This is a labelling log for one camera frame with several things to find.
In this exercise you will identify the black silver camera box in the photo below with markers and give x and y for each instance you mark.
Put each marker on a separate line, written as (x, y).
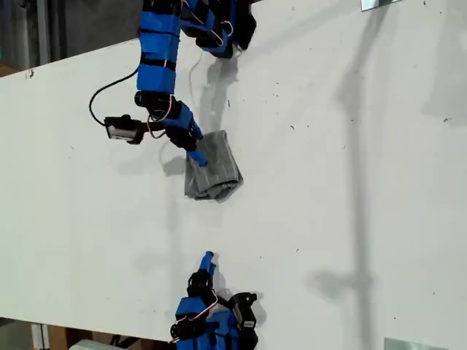
(122, 131)

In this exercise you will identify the grey striped square towel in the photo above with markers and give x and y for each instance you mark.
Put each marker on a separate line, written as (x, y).
(219, 164)

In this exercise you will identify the pale plastic container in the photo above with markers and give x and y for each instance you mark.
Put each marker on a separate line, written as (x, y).
(87, 345)

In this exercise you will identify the brown cardboard box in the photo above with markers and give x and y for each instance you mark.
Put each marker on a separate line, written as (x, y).
(56, 339)

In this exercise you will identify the grey metal bar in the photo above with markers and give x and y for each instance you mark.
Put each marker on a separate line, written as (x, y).
(42, 33)

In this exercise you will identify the black labelled camera box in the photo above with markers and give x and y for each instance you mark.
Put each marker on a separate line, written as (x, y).
(242, 310)

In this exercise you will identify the white table leg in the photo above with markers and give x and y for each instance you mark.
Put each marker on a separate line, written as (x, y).
(39, 337)

